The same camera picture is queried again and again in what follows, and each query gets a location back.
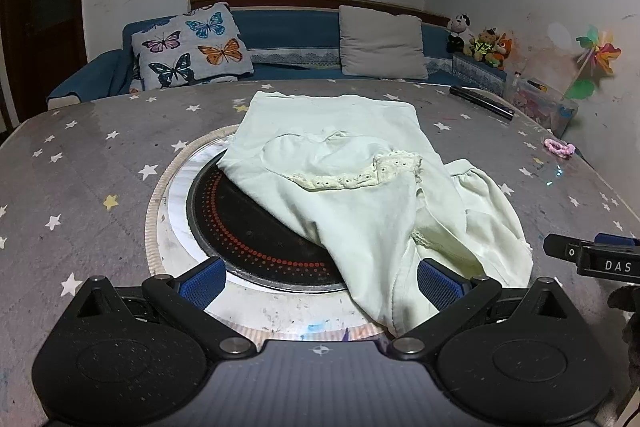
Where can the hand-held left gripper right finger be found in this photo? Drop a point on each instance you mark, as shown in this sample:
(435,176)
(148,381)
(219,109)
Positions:
(440,283)

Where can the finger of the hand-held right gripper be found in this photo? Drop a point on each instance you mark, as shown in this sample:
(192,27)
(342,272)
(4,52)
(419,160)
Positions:
(562,248)
(617,239)

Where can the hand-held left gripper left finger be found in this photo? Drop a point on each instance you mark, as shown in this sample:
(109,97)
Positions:
(202,281)

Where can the pale green garment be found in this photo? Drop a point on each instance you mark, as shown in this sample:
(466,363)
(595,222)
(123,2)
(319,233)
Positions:
(360,187)

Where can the person's right hand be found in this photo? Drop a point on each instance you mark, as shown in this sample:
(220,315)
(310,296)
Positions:
(626,307)

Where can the round black induction cooktop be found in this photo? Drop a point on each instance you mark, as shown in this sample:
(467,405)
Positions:
(235,227)

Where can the clear plastic box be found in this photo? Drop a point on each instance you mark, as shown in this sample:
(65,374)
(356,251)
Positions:
(542,104)

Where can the grey star-print tablecloth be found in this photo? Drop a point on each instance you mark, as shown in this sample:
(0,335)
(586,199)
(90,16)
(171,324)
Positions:
(85,187)

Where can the long black box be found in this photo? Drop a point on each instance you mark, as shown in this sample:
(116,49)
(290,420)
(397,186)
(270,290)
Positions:
(480,102)

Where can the colourful pinwheel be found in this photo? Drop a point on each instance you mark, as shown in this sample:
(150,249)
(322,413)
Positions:
(602,53)

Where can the orange plush toy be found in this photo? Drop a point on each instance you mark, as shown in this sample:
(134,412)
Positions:
(503,52)

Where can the orange and green plush toys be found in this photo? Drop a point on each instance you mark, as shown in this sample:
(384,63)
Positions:
(484,46)

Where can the panda plush toy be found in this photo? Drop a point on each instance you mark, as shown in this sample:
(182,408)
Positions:
(460,32)

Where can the butterfly print pillow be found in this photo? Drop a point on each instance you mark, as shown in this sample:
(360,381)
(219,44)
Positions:
(192,42)

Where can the plain grey pillow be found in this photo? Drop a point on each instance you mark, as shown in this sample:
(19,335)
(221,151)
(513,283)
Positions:
(382,42)

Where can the blue sofa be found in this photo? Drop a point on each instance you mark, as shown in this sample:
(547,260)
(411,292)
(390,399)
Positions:
(285,27)

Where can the dark wooden door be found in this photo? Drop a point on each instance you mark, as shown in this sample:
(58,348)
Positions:
(40,7)

